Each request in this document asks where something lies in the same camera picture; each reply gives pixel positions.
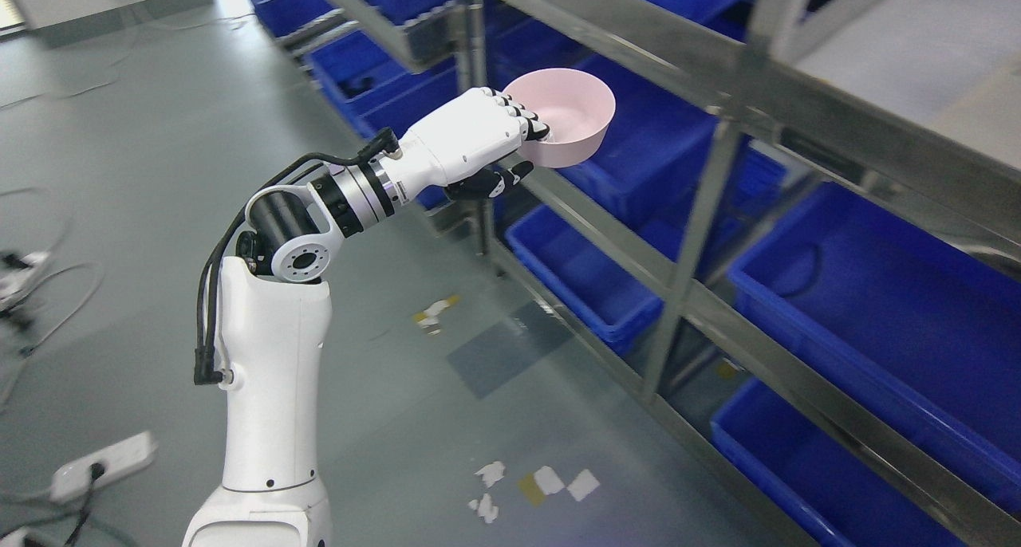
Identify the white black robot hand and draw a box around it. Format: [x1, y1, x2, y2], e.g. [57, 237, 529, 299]
[380, 87, 550, 199]

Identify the pink ikea bowl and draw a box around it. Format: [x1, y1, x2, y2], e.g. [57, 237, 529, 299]
[503, 68, 617, 168]

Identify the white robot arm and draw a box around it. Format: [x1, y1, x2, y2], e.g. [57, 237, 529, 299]
[182, 150, 408, 546]

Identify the white power strip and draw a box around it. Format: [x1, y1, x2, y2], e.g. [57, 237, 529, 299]
[47, 431, 158, 504]

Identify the steel rack frame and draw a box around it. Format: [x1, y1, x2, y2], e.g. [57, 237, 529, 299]
[328, 0, 1020, 546]

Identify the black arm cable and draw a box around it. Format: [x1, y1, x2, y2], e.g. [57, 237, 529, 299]
[193, 128, 400, 386]

